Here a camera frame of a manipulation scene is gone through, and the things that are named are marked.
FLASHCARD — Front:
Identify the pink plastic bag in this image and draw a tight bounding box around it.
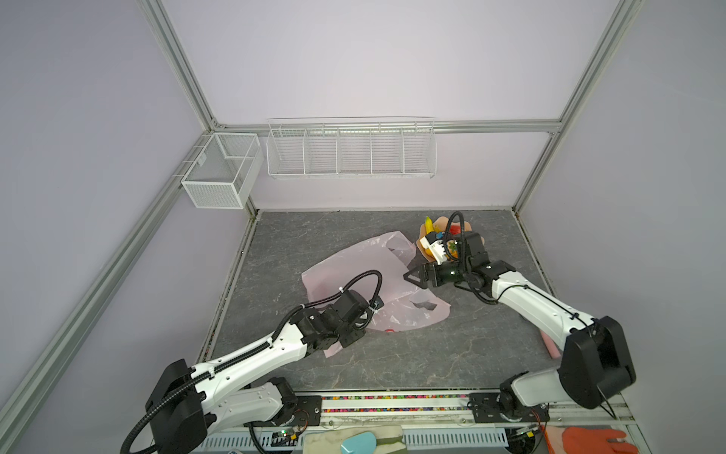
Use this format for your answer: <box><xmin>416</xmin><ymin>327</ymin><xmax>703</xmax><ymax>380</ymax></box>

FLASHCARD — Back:
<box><xmin>301</xmin><ymin>231</ymin><xmax>452</xmax><ymax>359</ymax></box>

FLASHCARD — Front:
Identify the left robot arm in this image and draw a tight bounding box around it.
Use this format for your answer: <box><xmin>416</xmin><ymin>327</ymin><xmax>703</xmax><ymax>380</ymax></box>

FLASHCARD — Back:
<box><xmin>120</xmin><ymin>270</ymin><xmax>384</xmax><ymax>453</ymax></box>

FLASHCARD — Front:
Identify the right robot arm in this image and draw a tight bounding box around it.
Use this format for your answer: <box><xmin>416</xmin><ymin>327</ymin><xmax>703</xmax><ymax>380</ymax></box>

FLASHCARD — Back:
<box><xmin>404</xmin><ymin>211</ymin><xmax>636</xmax><ymax>422</ymax></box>

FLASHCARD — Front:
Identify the beige scalloped fruit bowl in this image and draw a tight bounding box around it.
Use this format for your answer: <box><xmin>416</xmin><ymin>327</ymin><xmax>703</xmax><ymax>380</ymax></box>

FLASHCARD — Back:
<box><xmin>416</xmin><ymin>212</ymin><xmax>485</xmax><ymax>265</ymax></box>

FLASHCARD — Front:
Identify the yellow green banana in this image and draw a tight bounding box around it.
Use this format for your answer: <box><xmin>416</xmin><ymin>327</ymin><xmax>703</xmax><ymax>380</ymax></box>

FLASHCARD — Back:
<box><xmin>423</xmin><ymin>217</ymin><xmax>435</xmax><ymax>236</ymax></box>

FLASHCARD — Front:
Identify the light blue object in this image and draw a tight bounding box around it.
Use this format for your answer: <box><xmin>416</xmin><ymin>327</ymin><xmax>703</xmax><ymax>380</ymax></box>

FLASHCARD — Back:
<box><xmin>340</xmin><ymin>431</ymin><xmax>377</xmax><ymax>454</ymax></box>

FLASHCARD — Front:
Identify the white mesh box basket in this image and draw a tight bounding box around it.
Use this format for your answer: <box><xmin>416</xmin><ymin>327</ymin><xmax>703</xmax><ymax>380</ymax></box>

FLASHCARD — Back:
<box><xmin>181</xmin><ymin>132</ymin><xmax>264</xmax><ymax>210</ymax></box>

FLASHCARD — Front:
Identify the red rubber glove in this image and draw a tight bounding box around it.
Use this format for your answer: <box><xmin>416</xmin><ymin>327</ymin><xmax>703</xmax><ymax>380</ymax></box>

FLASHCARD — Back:
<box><xmin>546</xmin><ymin>427</ymin><xmax>639</xmax><ymax>454</ymax></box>

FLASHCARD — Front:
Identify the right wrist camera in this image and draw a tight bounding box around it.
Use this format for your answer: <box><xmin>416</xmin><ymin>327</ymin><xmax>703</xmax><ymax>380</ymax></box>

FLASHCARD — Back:
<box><xmin>418</xmin><ymin>232</ymin><xmax>449</xmax><ymax>265</ymax></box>

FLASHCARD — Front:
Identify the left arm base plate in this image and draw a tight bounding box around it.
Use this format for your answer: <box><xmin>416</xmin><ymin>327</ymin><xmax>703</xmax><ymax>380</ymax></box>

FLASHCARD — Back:
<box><xmin>253</xmin><ymin>395</ymin><xmax>323</xmax><ymax>428</ymax></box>

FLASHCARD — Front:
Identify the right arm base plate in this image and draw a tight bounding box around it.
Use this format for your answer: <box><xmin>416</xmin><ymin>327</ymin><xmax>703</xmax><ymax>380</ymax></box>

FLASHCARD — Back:
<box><xmin>467</xmin><ymin>392</ymin><xmax>550</xmax><ymax>423</ymax></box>

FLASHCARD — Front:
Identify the white wire shelf basket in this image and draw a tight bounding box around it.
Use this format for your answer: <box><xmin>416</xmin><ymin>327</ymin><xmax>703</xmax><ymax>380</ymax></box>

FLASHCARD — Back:
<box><xmin>266</xmin><ymin>117</ymin><xmax>438</xmax><ymax>179</ymax></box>

